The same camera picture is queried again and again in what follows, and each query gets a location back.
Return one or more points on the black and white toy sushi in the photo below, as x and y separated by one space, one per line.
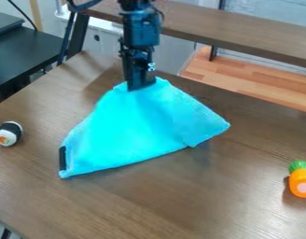
9 133

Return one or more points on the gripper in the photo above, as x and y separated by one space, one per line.
138 70

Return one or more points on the cyan cloth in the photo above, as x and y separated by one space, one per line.
139 124

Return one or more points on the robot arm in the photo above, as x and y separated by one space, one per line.
139 28

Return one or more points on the black side table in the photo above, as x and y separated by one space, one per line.
18 53

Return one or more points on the orange toy carrot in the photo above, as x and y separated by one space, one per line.
301 180

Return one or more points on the wooden bench table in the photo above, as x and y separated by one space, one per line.
242 31

